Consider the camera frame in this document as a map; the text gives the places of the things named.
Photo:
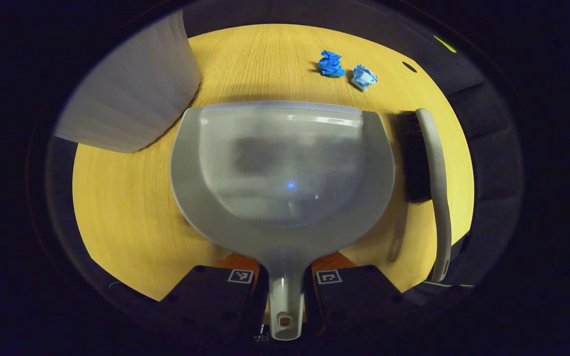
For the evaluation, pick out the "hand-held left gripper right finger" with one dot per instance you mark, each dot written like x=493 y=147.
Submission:
x=354 y=301

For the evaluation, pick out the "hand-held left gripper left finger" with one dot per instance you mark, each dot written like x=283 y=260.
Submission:
x=215 y=301

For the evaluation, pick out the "grey plastic dustpan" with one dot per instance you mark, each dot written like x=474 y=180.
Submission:
x=280 y=173

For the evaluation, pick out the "small grey black-bristled broom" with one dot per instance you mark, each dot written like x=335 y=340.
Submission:
x=438 y=163

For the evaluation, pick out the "grey ribbed garbage bin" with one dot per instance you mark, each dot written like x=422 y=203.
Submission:
x=131 y=94

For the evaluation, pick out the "light blue paper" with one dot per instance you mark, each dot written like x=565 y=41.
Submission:
x=364 y=77

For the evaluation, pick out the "dark blue paper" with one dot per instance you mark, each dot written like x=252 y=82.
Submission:
x=331 y=64

